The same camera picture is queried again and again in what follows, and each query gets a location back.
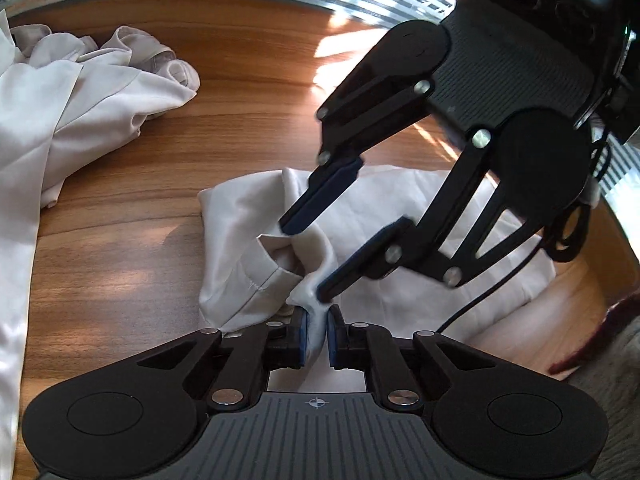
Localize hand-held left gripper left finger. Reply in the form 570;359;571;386
132;306;309;412

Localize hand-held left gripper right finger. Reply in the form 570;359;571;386
326;305;493;412

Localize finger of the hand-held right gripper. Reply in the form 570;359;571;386
315;130;553;305
277;65;436;237

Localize white collared shirt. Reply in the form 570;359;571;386
197;165;557;393

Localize beige satin garment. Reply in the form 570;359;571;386
0;24;202;480

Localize person's grey fuzzy clothing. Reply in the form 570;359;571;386
547;302;640;480

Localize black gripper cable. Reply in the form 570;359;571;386
437;120;623;335

